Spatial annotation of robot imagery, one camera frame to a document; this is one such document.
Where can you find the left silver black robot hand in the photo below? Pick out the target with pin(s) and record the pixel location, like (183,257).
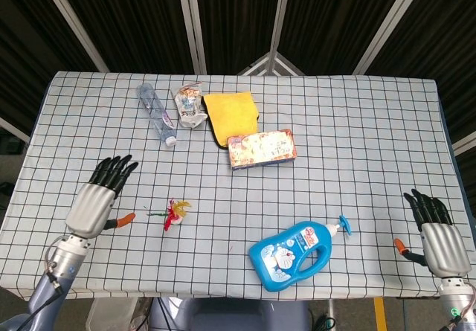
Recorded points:
(94,208)

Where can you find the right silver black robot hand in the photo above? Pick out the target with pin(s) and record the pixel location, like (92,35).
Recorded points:
(440,245)

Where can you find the colourful feather shuttlecock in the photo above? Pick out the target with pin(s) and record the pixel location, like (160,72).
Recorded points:
(175,212)

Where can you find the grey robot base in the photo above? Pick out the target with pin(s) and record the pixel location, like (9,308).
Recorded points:
(230,314)

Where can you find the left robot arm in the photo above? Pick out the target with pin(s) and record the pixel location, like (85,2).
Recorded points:
(44,282)

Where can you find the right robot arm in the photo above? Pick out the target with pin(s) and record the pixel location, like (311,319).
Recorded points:
(459,301)

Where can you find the clear plastic water bottle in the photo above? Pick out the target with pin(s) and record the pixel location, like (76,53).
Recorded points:
(157,113)

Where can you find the crumpled white snack bag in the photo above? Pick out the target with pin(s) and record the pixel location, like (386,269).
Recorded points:
(189,105)

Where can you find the blue detergent pump bottle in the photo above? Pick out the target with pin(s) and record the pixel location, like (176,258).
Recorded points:
(290,253)

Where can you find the blue checked tablecloth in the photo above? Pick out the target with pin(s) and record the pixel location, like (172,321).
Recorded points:
(238,160)

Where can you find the yellow microfibre cloth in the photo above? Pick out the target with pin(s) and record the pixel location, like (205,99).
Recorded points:
(230,117)

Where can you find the orange printed cardboard box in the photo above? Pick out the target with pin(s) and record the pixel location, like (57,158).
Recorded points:
(260,148)

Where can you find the white framed dark partition screen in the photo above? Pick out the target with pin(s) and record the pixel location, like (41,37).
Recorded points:
(238,22)

